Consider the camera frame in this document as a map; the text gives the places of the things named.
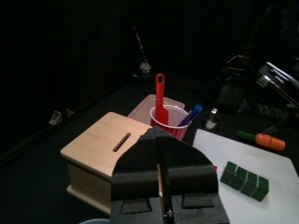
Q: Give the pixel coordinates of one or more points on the green toy sushi roll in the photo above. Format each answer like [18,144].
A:
[245,180]

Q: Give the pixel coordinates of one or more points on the red toy knife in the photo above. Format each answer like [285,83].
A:
[161,102]

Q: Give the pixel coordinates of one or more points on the small red toy piece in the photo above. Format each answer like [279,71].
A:
[215,168]

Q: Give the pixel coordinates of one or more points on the red plastic cup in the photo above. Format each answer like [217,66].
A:
[177,130]

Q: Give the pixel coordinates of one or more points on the wooden box with slot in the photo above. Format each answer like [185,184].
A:
[99,140]

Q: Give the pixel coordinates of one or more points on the white cutting board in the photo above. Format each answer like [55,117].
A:
[249,163]

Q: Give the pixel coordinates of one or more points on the orange toy carrot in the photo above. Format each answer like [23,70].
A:
[269,141]

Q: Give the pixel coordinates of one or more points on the light blue plate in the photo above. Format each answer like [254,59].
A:
[95,221]

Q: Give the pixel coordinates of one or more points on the pink plastic container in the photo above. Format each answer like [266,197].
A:
[142,109]

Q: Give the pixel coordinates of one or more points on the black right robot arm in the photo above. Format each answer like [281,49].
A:
[234,87]

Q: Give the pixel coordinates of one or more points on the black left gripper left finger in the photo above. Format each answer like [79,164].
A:
[136,175]

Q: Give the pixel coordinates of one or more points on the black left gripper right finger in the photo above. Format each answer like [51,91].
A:
[191,175]

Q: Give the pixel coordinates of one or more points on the small white bottle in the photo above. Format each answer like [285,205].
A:
[211,120]

